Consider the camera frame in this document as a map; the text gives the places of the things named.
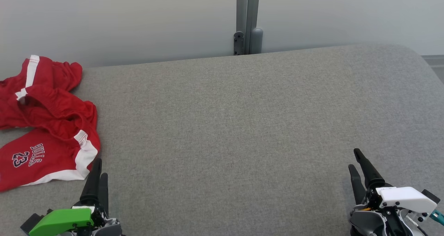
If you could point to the dark grey post bracket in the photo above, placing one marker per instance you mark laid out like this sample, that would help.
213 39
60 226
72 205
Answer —
238 43

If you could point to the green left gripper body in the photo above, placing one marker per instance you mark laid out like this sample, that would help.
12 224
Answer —
66 220

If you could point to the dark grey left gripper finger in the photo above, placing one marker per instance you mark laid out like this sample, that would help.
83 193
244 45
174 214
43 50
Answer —
91 184
104 194

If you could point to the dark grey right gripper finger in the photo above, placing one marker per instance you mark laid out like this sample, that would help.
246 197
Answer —
357 187
369 175

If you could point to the red basketball jersey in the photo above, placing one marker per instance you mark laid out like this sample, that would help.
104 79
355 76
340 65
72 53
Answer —
55 107

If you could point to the red Bulls basketball shorts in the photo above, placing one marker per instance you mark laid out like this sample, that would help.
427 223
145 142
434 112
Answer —
45 159

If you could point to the grey metal partition post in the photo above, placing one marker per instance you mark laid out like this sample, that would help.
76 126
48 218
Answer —
248 7

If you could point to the grey rounded post cap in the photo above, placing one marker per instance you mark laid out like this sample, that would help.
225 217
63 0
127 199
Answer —
256 40

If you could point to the grey fabric sofa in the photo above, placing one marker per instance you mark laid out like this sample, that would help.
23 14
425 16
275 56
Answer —
225 125

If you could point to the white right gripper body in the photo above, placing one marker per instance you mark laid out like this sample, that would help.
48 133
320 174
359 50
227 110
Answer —
402 198

